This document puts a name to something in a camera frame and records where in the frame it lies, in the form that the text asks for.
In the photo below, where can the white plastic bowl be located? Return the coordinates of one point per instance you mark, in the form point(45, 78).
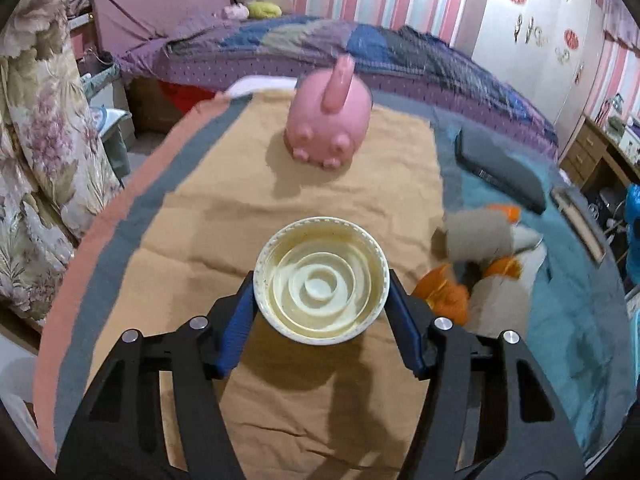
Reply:
point(320, 285)

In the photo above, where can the floral curtain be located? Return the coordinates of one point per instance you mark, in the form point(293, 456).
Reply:
point(45, 160)

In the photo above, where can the purple dotted bed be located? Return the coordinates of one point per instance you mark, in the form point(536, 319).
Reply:
point(150, 10)

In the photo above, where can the yellow plush toy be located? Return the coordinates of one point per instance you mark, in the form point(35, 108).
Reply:
point(265, 9)

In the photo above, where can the small orange piece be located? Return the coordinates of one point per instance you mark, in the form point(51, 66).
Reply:
point(506, 212)

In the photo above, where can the orange white scrap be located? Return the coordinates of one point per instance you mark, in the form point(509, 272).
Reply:
point(502, 267)

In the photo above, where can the pink window valance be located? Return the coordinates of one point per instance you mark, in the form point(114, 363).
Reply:
point(622, 25)

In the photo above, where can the wooden desk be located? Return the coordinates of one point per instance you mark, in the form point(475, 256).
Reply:
point(582, 152)

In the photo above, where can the white wardrobe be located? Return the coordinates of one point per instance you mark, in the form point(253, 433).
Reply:
point(540, 75)

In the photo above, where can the orange brown textured peel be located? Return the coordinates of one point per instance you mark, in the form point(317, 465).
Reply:
point(440, 292)

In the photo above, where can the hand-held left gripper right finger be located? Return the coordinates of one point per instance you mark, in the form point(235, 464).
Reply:
point(405, 330)

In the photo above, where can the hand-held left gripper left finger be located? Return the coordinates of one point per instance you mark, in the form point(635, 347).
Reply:
point(240, 320)

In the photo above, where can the tan cardboard piece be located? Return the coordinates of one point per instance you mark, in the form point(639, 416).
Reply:
point(495, 302)

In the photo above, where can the red cloth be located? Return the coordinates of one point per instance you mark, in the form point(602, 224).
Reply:
point(187, 95)

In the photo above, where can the white paper piece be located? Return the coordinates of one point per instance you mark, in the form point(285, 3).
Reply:
point(530, 245)

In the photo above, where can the tan phone case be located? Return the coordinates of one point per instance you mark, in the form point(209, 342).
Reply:
point(582, 220)

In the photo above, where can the pink plush toy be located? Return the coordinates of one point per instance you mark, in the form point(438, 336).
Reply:
point(236, 11)

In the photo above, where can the striped purple quilt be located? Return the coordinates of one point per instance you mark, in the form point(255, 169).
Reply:
point(400, 55)

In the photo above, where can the black flat case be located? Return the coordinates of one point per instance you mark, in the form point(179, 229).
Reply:
point(500, 170)

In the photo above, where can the tan cloth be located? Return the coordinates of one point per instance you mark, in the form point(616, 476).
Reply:
point(200, 210)

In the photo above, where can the pink piggy bank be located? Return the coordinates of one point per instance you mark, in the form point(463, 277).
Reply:
point(320, 120)

